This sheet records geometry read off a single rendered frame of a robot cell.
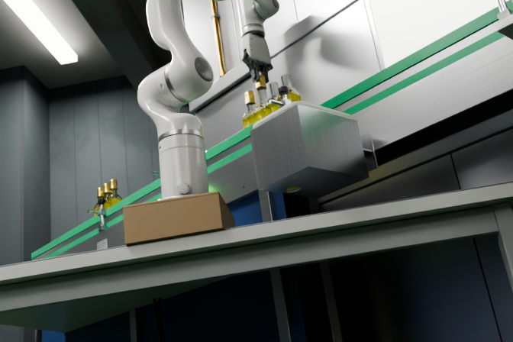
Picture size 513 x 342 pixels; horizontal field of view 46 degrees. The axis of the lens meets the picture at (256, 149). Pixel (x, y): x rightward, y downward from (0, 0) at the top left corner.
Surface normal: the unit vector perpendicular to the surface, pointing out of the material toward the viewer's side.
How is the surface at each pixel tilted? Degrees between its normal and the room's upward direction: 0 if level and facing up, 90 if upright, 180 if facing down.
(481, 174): 90
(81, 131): 90
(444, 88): 90
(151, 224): 90
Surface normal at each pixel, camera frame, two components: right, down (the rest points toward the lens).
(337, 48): -0.74, -0.15
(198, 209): -0.12, -0.34
